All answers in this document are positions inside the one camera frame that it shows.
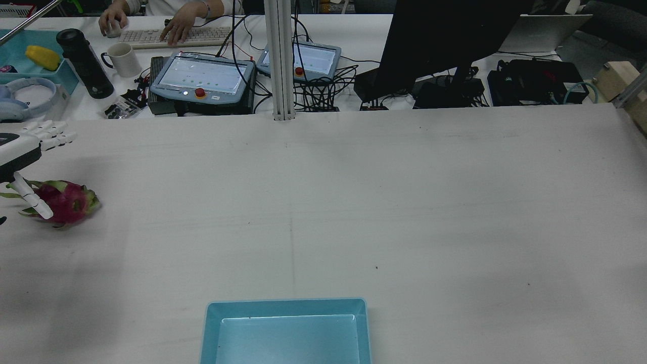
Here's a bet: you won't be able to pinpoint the silver laptop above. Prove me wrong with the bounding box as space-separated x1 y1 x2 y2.
497 14 593 54

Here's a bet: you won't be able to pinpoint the white computer keyboard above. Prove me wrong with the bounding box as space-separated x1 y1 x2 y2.
118 26 234 50

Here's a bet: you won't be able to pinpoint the thin metal rod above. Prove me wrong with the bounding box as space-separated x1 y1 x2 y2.
0 0 62 47

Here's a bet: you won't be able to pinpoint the black desk cable bundle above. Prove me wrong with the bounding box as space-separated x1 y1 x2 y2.
292 62 360 112

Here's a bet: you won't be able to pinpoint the light blue headphones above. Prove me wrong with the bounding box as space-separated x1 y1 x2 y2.
0 77 57 123

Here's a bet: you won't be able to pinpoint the white ceramic mug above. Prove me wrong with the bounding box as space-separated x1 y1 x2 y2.
101 42 143 78

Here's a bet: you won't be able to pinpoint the black Huawei monitor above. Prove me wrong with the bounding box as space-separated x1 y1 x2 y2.
376 0 535 95

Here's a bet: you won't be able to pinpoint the aluminium frame profile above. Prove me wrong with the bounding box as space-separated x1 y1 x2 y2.
613 68 647 136

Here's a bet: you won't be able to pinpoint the small black box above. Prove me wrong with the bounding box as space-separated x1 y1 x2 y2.
353 68 391 111

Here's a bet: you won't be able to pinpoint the wooden block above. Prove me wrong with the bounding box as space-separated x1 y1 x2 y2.
590 61 641 103

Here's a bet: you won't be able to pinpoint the teal plastic tray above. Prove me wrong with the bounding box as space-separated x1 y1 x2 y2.
0 29 80 95

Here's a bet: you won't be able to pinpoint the vertical aluminium post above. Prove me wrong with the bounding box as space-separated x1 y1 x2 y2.
263 0 297 121

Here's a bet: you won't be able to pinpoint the black monitor stand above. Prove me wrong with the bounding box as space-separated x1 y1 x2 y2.
412 65 487 110

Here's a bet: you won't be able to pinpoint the teal cable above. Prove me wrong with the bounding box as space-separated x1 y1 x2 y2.
563 81 600 106

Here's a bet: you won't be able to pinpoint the person right hand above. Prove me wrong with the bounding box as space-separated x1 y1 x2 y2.
98 2 129 37

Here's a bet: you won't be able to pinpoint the pink dragon fruit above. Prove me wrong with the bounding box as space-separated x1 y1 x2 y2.
0 179 101 229

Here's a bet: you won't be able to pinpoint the black thermos bottle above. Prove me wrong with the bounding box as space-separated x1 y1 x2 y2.
56 28 115 100

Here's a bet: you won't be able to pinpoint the grey blue teach pendant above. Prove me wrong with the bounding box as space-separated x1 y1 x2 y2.
150 51 255 107
256 41 342 84

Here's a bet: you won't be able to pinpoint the small black printed packet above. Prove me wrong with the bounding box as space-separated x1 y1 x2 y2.
103 89 148 120

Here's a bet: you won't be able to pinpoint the yellow toy fruit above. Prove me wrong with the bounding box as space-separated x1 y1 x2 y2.
25 45 62 72

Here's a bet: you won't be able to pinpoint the light blue plastic bin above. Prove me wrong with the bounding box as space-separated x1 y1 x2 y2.
199 298 373 364

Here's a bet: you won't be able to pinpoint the person left hand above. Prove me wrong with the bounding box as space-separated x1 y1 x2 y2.
161 3 211 47

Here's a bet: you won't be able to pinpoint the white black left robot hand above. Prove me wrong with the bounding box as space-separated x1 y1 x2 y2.
0 120 77 221

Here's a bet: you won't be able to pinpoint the person left forearm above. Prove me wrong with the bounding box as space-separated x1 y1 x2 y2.
202 0 244 18

